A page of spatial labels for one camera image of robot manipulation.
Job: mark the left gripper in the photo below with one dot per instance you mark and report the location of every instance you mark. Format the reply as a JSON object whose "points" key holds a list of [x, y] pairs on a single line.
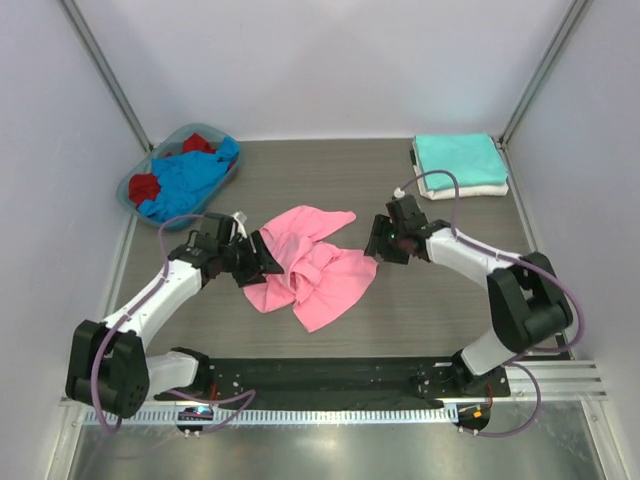
{"points": [[248, 260]]}

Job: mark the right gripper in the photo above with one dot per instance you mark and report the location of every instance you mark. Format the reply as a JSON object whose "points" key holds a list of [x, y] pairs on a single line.
{"points": [[388, 238]]}

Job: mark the pink t shirt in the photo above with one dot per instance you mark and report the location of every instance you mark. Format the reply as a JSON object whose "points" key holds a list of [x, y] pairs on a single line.
{"points": [[320, 281]]}

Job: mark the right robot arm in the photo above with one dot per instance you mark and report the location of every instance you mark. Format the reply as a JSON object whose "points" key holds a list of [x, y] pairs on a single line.
{"points": [[526, 304]]}

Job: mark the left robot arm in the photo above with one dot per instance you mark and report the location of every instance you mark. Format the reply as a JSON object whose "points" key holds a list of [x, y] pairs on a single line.
{"points": [[109, 367]]}

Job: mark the white folded t shirt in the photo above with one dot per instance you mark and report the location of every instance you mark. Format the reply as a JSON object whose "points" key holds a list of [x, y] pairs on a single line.
{"points": [[448, 194]]}

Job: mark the blue t shirt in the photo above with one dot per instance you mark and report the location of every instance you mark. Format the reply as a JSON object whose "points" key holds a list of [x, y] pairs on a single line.
{"points": [[184, 181]]}

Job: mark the blue plastic basket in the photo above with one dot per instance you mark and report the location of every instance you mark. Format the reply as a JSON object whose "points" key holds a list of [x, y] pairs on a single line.
{"points": [[172, 146]]}

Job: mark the teal folded t shirt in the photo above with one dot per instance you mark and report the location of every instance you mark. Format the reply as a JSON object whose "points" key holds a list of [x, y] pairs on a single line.
{"points": [[472, 158]]}

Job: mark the red t shirt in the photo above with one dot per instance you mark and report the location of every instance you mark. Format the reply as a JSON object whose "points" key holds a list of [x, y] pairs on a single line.
{"points": [[145, 187]]}

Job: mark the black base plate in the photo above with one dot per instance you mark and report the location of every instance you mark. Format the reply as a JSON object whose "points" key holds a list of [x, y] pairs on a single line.
{"points": [[297, 383]]}

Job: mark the slotted cable duct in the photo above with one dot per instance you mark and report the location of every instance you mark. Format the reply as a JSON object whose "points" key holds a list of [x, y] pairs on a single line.
{"points": [[183, 416]]}

